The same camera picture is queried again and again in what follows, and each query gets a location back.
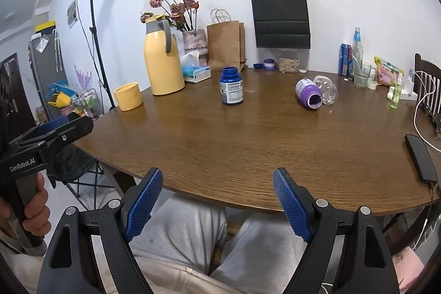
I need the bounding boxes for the person's grey pants legs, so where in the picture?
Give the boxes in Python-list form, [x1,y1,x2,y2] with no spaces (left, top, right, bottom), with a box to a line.
[129,193,312,294]

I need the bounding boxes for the grey refrigerator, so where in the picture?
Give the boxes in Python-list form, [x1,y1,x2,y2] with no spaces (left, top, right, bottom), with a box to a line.
[28,32,69,119]

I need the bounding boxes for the purple plastic hangers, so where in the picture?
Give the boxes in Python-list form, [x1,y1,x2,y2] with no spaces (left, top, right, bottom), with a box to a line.
[74,65,93,91]

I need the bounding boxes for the black smartphone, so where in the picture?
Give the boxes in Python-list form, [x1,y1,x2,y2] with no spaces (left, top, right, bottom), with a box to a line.
[404,134,439,184]

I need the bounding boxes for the yellow thermos jug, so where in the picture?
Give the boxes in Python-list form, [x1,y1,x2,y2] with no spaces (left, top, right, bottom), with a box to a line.
[144,14,186,96]

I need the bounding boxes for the blue drink can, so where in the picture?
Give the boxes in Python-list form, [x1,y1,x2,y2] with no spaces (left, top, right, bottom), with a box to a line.
[339,43,353,76]

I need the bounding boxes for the black folding chair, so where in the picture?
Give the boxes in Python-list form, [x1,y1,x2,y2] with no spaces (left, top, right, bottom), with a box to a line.
[46,142,106,208]

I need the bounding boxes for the tall glass bottle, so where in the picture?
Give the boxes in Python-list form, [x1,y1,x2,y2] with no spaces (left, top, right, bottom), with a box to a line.
[351,27,365,79]

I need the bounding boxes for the brown paper bag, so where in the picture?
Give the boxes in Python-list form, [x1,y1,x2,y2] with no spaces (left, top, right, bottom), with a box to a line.
[207,9,248,71]

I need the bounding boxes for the dark wooden chair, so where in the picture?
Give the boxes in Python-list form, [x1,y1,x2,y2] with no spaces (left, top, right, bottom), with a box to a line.
[413,53,441,134]

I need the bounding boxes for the pink knit-covered vase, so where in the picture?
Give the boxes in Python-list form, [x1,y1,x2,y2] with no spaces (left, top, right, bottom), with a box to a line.
[182,29,209,65]

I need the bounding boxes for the white charging cable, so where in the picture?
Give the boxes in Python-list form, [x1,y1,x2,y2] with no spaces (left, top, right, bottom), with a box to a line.
[410,71,441,152]

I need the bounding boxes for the clear drinking glass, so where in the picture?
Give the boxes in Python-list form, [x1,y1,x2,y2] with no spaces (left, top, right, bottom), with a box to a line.
[354,62,372,90]

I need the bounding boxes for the cluttered storage rack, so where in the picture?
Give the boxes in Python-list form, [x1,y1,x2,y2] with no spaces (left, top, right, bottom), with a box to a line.
[71,89,104,117]

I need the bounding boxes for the yellow box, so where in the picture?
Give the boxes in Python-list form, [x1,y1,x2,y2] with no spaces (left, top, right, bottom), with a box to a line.
[35,20,56,36]

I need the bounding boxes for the person's left hand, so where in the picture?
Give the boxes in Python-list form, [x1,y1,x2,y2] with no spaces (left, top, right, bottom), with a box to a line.
[0,173,52,240]

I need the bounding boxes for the wall picture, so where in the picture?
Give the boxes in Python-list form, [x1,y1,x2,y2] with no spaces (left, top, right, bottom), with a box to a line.
[66,0,78,29]

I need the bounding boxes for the yellow cup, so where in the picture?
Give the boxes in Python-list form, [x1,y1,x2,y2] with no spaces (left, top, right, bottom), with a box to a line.
[114,82,143,112]

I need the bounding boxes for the yellow pink snack bag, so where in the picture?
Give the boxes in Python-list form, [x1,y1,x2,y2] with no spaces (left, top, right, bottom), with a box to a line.
[374,56,404,87]

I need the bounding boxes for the clear container with grains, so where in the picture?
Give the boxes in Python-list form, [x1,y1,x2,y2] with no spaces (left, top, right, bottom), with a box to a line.
[278,48,300,73]

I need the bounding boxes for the blue plastic bottle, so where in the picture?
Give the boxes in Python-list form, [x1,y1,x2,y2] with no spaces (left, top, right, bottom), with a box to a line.
[219,67,244,105]

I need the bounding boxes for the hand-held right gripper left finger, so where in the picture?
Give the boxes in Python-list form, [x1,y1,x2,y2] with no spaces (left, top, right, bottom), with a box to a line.
[37,167,164,294]

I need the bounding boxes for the white power strip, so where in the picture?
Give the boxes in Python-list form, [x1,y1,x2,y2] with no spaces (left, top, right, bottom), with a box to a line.
[388,72,419,101]

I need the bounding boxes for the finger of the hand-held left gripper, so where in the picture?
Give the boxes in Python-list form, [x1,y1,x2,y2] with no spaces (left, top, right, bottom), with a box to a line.
[10,115,71,145]
[37,113,95,161]

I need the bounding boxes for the black paper bag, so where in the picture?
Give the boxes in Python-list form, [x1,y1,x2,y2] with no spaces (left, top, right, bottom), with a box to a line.
[249,0,311,49]

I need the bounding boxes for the tissue box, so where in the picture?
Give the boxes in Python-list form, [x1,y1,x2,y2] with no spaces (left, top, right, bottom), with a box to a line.
[181,51,211,84]

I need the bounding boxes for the purple bottle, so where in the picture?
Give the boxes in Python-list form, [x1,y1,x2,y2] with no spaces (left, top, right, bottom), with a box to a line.
[295,75,339,109]

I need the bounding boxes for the green spray bottle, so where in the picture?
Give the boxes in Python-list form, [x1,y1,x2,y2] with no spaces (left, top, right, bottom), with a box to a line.
[390,75,403,109]

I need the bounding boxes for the yellow plastic toy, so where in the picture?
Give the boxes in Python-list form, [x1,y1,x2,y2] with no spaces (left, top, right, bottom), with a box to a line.
[48,82,74,109]

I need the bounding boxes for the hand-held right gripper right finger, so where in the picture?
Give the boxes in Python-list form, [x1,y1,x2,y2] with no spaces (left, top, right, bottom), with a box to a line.
[272,167,402,294]

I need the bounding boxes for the dark wooden door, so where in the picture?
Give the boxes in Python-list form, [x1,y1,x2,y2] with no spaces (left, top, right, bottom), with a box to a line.
[0,53,31,143]

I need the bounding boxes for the dried pink flowers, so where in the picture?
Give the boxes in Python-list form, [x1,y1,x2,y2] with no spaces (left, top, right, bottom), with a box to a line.
[139,0,200,33]

